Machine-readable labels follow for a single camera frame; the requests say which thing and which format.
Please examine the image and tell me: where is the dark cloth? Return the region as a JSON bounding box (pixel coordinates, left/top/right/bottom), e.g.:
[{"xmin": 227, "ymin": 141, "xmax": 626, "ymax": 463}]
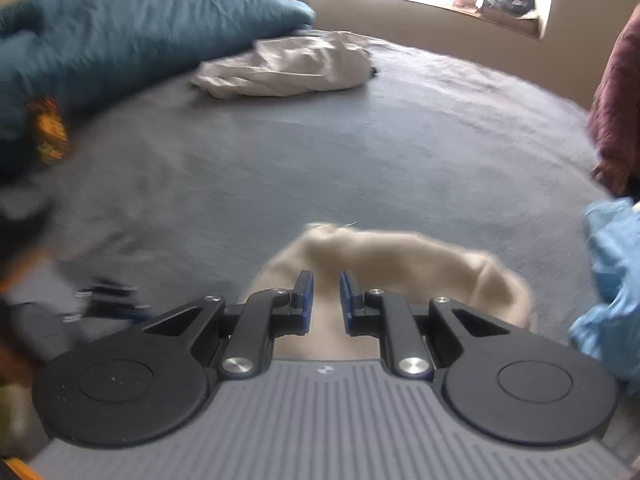
[{"xmin": 479, "ymin": 0, "xmax": 539, "ymax": 16}]

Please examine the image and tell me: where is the yellow quilt label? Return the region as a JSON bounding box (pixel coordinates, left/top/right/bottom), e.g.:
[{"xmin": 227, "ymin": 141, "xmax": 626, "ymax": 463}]
[{"xmin": 26, "ymin": 98, "xmax": 70, "ymax": 164}]

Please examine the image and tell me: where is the beige sweater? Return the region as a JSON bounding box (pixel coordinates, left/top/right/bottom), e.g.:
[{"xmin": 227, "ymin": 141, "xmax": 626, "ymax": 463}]
[{"xmin": 249, "ymin": 222, "xmax": 540, "ymax": 362}]

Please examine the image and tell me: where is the light blue garment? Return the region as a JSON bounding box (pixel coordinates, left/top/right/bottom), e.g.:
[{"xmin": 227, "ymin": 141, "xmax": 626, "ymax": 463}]
[{"xmin": 569, "ymin": 198, "xmax": 640, "ymax": 377}]

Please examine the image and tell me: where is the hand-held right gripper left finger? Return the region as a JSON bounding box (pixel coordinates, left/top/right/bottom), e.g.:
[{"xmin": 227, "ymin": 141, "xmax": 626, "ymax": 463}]
[{"xmin": 142, "ymin": 270, "xmax": 316, "ymax": 379}]

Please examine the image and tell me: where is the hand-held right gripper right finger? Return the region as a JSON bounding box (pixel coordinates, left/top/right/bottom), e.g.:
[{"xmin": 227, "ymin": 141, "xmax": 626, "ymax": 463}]
[{"xmin": 339, "ymin": 270, "xmax": 514, "ymax": 379}]

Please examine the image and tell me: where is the white zip jacket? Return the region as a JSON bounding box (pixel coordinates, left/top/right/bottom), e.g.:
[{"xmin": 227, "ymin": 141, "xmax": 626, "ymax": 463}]
[{"xmin": 190, "ymin": 30, "xmax": 379, "ymax": 101}]

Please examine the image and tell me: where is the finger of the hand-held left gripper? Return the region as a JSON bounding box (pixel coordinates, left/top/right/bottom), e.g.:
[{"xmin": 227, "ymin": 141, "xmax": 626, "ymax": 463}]
[
  {"xmin": 64, "ymin": 304, "xmax": 152, "ymax": 325},
  {"xmin": 76, "ymin": 279, "xmax": 139, "ymax": 300}
]

